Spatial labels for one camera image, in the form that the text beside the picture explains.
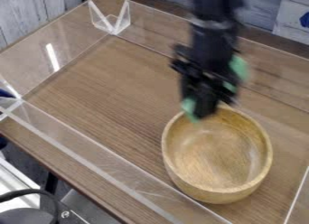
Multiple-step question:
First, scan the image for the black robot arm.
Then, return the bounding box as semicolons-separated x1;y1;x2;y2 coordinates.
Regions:
170;0;246;122

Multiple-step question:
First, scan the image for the brown wooden bowl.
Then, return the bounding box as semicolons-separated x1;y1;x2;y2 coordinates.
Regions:
161;106;275;204

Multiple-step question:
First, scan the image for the black cable loop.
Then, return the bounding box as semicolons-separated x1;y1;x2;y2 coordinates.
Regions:
0;189;59;224

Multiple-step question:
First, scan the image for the black table leg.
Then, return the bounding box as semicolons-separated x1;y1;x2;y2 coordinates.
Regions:
44;173;59;194

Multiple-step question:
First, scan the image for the green rectangular block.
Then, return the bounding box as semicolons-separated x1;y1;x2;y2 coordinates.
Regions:
181;55;249;123

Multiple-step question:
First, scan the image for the metal plate with screw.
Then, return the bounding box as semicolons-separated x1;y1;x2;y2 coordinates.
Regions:
56;199;91;224

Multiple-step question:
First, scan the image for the clear acrylic corner bracket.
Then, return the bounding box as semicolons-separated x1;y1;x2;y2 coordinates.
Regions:
87;0;131;36

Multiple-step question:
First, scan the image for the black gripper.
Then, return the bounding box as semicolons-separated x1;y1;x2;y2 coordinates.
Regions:
170;19;238;118

